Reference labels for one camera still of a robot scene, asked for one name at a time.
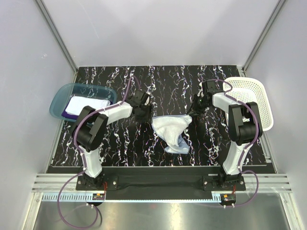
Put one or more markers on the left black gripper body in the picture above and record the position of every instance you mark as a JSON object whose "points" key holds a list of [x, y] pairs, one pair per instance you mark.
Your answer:
{"points": [[145, 115]]}

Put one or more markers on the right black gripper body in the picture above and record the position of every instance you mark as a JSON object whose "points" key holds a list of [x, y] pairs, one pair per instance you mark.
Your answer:
{"points": [[198, 105]]}

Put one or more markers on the blue-edged white towel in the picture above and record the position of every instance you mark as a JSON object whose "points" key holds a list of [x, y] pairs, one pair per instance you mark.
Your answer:
{"points": [[170, 128]]}

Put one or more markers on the light blue towel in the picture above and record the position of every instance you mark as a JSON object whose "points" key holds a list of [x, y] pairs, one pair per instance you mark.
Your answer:
{"points": [[77, 103]]}

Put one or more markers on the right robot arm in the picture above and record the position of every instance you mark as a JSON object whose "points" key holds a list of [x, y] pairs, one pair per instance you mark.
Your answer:
{"points": [[244, 128]]}

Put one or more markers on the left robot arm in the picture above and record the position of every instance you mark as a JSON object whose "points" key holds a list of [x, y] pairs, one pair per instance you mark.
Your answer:
{"points": [[90, 127]]}

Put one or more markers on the white plastic basket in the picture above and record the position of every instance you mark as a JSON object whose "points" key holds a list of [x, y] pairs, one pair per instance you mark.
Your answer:
{"points": [[251, 90]]}

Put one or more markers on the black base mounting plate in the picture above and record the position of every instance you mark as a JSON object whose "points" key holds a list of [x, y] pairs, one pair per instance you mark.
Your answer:
{"points": [[161, 183]]}

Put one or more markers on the teal translucent tray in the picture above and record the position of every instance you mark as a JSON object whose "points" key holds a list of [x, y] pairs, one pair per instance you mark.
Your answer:
{"points": [[67, 91]]}

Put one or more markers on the right connector board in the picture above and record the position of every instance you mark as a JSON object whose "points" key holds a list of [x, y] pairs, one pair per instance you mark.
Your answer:
{"points": [[228, 198]]}

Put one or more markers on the connector board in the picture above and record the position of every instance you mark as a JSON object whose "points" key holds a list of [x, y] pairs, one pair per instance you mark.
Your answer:
{"points": [[228, 198], [99, 196]]}

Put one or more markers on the left connector board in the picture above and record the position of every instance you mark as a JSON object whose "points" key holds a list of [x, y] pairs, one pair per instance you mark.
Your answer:
{"points": [[99, 196]]}

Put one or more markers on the right aluminium corner post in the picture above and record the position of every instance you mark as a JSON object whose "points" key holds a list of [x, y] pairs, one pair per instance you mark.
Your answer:
{"points": [[268, 25]]}

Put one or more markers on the aluminium corner post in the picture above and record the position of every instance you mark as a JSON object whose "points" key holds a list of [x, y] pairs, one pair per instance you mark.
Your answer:
{"points": [[52, 27], [268, 25]]}

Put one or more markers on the aluminium rail frame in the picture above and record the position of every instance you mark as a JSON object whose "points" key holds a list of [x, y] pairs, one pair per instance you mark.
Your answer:
{"points": [[266, 204]]}

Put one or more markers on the left aluminium corner post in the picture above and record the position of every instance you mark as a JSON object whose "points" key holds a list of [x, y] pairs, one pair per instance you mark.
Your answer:
{"points": [[52, 27]]}

